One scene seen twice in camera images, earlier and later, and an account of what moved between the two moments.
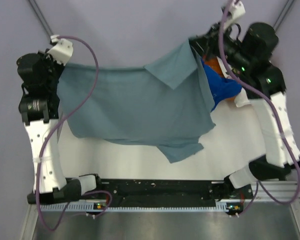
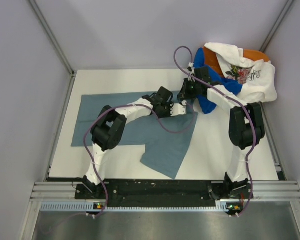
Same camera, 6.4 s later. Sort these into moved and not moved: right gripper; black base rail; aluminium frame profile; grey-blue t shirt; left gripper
Moved: left gripper; grey-blue t shirt; right gripper
Not moved: black base rail; aluminium frame profile
